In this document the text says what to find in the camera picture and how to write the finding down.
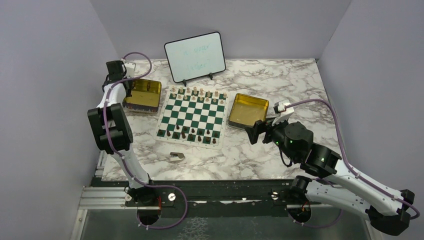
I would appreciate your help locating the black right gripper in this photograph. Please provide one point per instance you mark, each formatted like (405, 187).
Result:
(260, 126)

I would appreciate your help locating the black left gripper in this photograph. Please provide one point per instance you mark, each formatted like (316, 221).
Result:
(128, 92)

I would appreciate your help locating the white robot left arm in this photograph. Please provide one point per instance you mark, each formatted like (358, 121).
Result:
(112, 132)

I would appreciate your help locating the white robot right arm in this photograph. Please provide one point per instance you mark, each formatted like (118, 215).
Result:
(385, 208)

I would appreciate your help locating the green white chess board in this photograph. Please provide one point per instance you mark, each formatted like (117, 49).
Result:
(198, 116)

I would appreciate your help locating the light chess pieces row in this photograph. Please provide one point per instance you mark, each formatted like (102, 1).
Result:
(179, 95)

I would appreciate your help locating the right gold tin box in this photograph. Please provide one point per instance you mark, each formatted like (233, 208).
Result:
(246, 110)

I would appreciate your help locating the gold tin box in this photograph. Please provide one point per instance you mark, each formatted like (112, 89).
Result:
(141, 100)
(246, 110)

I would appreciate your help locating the left gold tin box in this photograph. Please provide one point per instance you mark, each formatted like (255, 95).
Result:
(141, 100)

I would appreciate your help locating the small whiteboard on stand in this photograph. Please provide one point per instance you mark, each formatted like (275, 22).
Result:
(195, 57)

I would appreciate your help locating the beige plastic clip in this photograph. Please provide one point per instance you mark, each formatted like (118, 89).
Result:
(176, 156)

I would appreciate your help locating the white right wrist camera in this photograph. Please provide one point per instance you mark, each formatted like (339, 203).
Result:
(283, 111)

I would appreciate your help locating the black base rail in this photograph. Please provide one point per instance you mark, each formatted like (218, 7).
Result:
(219, 198)

